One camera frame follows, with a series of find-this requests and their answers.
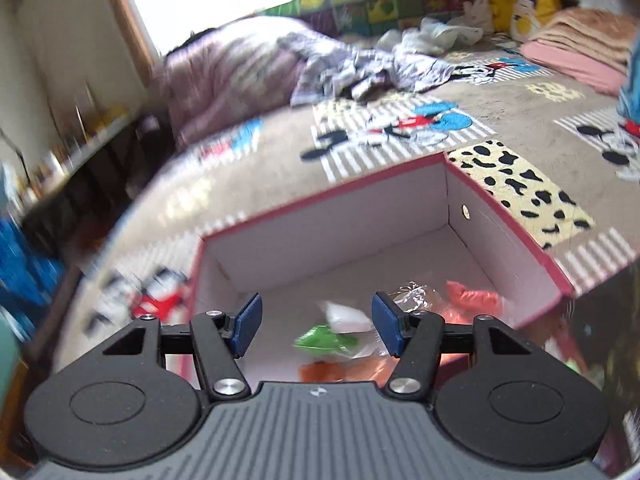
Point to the colourful alphabet foam mat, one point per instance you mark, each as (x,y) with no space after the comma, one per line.
(365,17)

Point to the green clay bag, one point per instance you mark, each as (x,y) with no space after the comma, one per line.
(322,343)

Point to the pink cardboard box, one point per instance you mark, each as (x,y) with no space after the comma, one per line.
(424,221)

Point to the brown clay bag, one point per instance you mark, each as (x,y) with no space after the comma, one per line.
(417,299)

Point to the white crumpled cloth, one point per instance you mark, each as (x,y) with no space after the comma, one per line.
(431,37)

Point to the pink purple quilt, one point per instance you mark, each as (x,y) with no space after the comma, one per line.
(237,72)

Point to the white clay bag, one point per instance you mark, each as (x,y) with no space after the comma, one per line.
(344,319)

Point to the red clay bag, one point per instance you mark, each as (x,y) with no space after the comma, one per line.
(463,304)

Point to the orange clay bag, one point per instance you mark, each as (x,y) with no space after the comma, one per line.
(372,369)

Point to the folded pink blanket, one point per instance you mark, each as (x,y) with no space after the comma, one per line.
(591,46)

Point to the cartoon mouse bed sheet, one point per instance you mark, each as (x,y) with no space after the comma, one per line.
(536,125)

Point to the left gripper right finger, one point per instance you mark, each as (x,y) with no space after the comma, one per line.
(390,322)

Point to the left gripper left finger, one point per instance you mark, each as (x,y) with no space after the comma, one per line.
(244,325)

